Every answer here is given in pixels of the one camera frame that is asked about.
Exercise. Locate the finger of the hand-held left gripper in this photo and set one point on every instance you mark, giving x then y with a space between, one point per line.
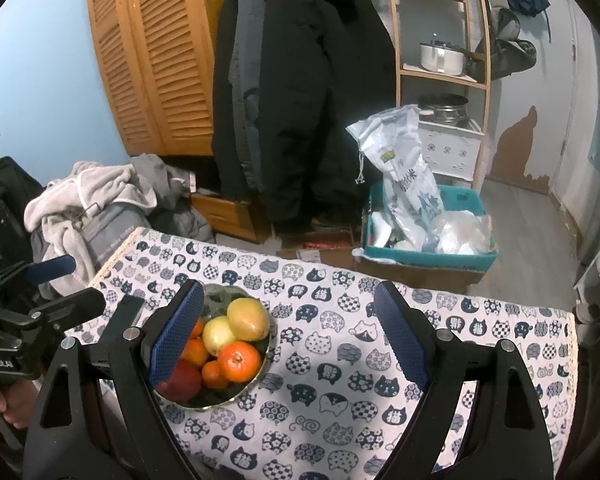
49 267
79 305

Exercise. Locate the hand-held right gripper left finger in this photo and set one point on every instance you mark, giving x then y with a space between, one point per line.
177 335

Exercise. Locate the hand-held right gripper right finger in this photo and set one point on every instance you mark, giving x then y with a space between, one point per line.
400 330

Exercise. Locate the yellow-green apple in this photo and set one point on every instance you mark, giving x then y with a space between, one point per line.
218 336

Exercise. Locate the red apple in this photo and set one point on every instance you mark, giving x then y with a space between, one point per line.
182 382

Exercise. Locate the small tangerine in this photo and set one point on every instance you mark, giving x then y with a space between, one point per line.
213 376

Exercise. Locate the green glass bowl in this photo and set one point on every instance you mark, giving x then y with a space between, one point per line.
219 294

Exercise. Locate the large orange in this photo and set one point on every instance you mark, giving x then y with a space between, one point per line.
240 362

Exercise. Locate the yellow mango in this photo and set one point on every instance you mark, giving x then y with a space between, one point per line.
250 319

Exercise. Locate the person's left hand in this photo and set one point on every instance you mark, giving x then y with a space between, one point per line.
9 405

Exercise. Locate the large cardboard box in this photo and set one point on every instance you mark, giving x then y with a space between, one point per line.
420 275

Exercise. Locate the cat print tablecloth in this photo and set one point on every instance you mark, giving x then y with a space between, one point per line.
330 320

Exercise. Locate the teal plastic crate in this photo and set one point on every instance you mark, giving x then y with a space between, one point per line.
430 260

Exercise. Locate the grey padded bag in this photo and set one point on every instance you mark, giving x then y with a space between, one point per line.
119 225

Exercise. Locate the black bag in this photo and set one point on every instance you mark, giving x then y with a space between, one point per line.
4 180

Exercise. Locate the pile of clothes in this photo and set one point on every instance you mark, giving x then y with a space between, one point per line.
104 180

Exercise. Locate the flat cardboard box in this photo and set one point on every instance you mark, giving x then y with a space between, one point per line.
325 247

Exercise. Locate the clear plastic bag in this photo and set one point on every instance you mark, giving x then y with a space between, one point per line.
460 232

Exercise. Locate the wooden drawer box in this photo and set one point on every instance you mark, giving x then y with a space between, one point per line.
224 215

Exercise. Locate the dark grey garment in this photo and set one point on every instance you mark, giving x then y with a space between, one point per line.
154 175

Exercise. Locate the white printed rice bag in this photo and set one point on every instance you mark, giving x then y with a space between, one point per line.
400 160

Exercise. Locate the white perforated basket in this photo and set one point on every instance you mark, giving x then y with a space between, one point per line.
452 152

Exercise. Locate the wooden louvered cabinet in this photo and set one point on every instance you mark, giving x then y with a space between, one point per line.
154 60

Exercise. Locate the black coat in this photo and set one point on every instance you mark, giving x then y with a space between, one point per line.
320 85

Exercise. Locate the wooden shelf rack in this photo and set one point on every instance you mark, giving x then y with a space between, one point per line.
415 69

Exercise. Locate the white door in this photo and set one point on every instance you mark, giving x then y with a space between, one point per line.
580 135

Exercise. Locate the steel pot on shelf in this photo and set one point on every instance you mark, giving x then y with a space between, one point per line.
442 57

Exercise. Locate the grey jacket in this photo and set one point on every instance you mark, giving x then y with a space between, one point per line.
247 60

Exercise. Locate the grey hanging bag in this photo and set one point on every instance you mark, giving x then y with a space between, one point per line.
515 52

